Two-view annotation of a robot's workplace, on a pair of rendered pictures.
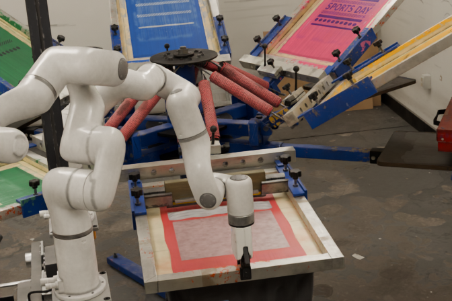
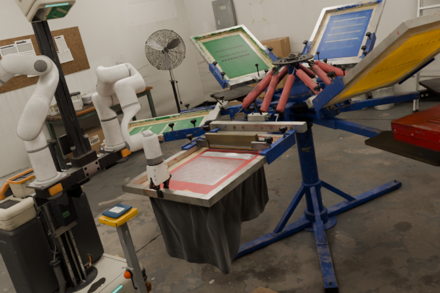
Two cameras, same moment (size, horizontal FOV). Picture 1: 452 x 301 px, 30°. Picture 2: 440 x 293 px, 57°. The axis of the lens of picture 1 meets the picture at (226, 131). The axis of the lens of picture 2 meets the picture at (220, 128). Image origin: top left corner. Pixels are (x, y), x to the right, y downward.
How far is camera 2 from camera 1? 203 cm
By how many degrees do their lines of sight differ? 46
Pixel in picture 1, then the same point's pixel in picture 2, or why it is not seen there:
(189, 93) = (123, 81)
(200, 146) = (126, 113)
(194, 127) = (122, 102)
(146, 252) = not seen: hidden behind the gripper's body
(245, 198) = (146, 148)
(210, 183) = (125, 135)
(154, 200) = (200, 142)
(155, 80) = (109, 72)
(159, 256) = not seen: hidden behind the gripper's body
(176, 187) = (210, 137)
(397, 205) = not seen: outside the picture
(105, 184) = (22, 127)
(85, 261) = (36, 165)
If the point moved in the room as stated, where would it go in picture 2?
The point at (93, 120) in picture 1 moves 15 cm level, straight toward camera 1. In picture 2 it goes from (38, 93) to (6, 103)
